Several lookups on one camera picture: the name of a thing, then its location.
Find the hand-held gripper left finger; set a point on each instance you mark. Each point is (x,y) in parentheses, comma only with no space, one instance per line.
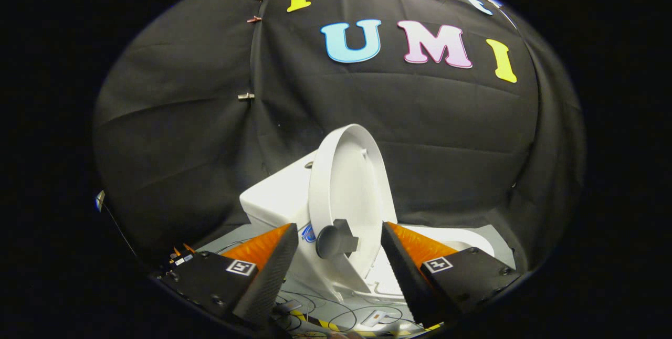
(270,276)

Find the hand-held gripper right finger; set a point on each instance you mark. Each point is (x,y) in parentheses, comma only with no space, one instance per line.
(407,276)

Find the white toilet lid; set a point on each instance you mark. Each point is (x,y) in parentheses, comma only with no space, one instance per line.
(349,187)

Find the white toilet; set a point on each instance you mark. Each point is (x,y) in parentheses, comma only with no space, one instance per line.
(273,197)

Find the small white box device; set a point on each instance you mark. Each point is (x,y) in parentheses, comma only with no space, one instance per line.
(375,318)

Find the yellow black striped floor tape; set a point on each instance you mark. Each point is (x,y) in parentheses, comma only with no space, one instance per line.
(328,325)

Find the black backdrop cloth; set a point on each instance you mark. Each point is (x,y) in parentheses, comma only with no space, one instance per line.
(409,108)

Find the small silver clip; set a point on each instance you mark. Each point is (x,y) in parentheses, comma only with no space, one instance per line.
(245,96)

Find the small copper clip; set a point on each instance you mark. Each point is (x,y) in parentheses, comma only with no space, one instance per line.
(254,19)

